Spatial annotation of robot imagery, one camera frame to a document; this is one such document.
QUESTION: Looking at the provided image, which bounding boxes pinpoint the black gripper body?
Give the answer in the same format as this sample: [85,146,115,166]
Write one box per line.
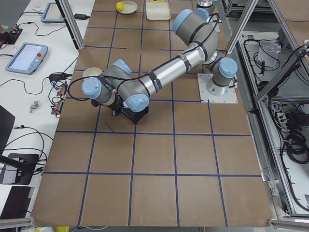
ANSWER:
[91,95,124,116]

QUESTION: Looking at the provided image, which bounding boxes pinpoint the teach pendant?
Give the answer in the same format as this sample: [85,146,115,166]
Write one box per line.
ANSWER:
[5,43,48,74]
[41,2,64,23]

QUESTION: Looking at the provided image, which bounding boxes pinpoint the far teach pendant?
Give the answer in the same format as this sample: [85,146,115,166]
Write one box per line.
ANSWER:
[41,2,64,23]

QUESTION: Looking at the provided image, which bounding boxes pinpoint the near teach pendant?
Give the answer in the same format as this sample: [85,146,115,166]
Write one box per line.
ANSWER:
[5,43,48,74]

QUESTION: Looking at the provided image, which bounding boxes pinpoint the small cream bowl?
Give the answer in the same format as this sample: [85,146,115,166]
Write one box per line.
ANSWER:
[82,67,103,78]

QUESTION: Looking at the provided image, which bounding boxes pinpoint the black power adapter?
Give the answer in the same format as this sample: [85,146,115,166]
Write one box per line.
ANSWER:
[74,14,90,20]

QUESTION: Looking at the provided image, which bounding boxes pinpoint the cream rectangular tray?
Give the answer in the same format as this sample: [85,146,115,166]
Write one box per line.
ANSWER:
[146,0,171,20]

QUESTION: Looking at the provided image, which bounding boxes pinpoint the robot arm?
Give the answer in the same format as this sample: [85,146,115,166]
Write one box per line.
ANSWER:
[195,0,215,20]
[81,8,238,123]

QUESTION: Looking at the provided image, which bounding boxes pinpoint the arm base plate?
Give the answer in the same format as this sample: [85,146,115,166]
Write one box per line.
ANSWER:
[197,73,238,104]

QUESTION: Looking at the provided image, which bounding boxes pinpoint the black dish rack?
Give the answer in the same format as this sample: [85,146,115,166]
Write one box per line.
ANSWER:
[122,106,149,124]

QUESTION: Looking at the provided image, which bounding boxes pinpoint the yellow lemon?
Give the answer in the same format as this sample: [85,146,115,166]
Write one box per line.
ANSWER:
[116,2,124,12]

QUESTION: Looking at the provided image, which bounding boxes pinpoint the aluminium frame post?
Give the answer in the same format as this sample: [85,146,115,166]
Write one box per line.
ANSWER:
[55,0,84,51]

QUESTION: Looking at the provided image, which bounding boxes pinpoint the cream shallow bowl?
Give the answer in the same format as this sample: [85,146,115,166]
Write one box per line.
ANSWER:
[118,0,138,15]

